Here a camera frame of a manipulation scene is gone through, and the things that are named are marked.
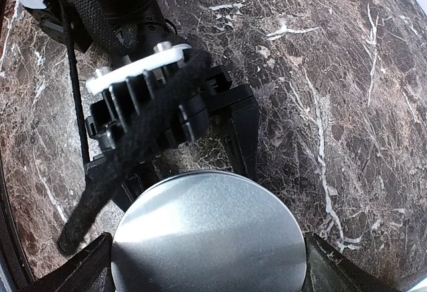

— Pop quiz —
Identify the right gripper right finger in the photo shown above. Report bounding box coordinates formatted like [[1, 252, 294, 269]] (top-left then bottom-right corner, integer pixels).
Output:
[[302, 233, 396, 291]]

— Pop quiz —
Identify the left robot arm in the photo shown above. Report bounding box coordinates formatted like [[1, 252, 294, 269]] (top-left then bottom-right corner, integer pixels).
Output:
[[19, 0, 259, 217]]

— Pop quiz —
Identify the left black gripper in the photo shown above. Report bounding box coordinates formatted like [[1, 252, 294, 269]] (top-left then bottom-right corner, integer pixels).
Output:
[[83, 47, 260, 212]]

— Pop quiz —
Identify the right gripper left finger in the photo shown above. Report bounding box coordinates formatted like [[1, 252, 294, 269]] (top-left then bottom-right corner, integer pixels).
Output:
[[20, 232, 113, 291]]

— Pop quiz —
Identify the silver jar lid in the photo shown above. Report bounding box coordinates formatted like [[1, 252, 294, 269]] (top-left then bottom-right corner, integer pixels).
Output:
[[111, 170, 307, 291]]

